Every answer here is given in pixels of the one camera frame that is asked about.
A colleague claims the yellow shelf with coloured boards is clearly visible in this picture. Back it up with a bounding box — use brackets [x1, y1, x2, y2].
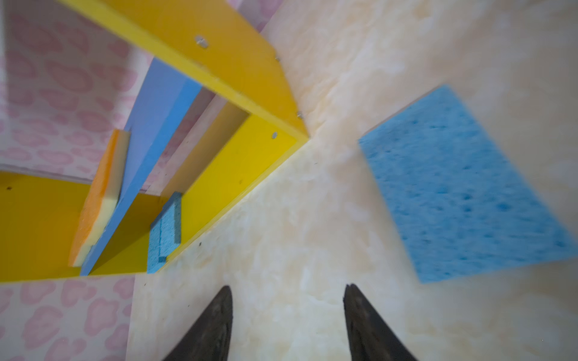
[1, 1, 309, 284]

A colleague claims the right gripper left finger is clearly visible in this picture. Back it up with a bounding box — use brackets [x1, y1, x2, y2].
[164, 285, 233, 361]

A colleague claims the orange sponge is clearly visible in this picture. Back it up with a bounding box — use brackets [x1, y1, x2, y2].
[68, 129, 130, 267]

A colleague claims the blue sponge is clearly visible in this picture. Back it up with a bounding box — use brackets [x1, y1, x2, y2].
[358, 85, 577, 283]
[146, 192, 182, 274]

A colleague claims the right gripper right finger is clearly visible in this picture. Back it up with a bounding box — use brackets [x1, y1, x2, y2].
[343, 284, 417, 361]

